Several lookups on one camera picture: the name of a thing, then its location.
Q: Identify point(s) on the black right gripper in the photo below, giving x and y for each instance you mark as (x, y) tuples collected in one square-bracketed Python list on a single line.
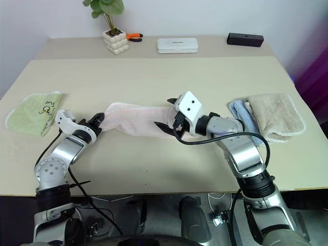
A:
[(180, 122)]

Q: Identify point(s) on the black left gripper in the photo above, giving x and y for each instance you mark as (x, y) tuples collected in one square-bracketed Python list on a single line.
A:
[(90, 125)]

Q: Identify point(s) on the pink towel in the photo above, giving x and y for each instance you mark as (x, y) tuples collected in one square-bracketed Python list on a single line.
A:
[(138, 118)]

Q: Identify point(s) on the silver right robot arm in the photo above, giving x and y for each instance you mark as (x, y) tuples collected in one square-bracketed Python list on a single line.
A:
[(242, 151)]

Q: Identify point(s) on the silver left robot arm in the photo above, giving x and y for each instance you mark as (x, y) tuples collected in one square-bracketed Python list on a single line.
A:
[(69, 149)]

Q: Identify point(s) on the light blue folded towel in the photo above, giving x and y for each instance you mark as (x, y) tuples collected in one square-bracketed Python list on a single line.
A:
[(237, 110)]

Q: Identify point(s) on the green towel with black writing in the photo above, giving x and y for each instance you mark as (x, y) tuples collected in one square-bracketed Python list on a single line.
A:
[(28, 112)]

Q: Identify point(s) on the beige folded towel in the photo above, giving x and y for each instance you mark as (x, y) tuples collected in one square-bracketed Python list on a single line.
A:
[(274, 115)]

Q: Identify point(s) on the cream table cover board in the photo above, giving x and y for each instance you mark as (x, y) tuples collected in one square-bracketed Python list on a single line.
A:
[(153, 164)]

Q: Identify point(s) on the white flat tin case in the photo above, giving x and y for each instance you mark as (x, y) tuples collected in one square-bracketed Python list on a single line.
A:
[(178, 46)]

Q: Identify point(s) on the white bubble plant pot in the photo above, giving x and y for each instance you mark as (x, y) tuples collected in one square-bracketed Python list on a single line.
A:
[(116, 43)]

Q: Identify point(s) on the orange and black pliers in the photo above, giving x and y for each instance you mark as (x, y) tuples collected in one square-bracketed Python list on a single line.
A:
[(133, 36)]

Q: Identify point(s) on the dark grey rounded shape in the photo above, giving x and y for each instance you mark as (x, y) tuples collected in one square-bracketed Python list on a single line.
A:
[(193, 217), (135, 212)]

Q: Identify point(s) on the black rectangular box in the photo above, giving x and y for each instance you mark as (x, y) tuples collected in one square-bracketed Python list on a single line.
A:
[(244, 39)]

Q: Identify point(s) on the green leafy plant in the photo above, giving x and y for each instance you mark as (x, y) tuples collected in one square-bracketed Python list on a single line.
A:
[(107, 6)]

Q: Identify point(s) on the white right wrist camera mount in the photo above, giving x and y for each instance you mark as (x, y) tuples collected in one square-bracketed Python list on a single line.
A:
[(190, 105)]

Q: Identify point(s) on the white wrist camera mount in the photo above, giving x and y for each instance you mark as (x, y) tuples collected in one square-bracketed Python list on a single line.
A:
[(190, 105), (67, 123)]

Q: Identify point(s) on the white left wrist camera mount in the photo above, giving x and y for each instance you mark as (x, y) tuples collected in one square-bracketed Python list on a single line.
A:
[(67, 123)]

